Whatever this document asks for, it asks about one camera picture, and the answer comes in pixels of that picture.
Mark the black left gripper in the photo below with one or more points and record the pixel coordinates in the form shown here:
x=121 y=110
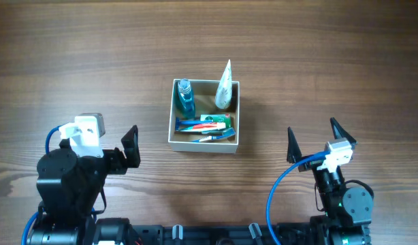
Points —
x=120 y=158

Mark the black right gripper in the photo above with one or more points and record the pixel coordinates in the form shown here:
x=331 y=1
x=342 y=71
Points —
x=314 y=164

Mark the blue disposable razor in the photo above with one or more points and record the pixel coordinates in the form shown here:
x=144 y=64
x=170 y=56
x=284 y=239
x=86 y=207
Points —
x=187 y=123

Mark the blue mouthwash bottle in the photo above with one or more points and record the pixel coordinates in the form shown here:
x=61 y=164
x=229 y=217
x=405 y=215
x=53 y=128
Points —
x=186 y=98

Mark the red white toothpaste tube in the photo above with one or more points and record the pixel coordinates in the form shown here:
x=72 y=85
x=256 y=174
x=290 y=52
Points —
x=204 y=127

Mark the blue white toothbrush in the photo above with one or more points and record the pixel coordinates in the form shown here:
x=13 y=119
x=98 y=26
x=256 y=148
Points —
x=219 y=135

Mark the green Dettol soap bar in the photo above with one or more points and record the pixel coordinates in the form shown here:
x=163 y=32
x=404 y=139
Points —
x=218 y=118

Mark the white floral cream tube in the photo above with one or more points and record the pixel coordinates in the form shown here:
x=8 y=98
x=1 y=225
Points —
x=224 y=91

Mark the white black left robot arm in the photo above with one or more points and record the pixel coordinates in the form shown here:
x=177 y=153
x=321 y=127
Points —
x=69 y=184

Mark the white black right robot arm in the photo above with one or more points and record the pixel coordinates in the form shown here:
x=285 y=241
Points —
x=347 y=204

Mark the white cardboard box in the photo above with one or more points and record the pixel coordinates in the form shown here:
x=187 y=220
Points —
x=204 y=91

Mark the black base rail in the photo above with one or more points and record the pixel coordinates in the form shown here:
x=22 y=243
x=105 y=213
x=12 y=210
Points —
x=252 y=234

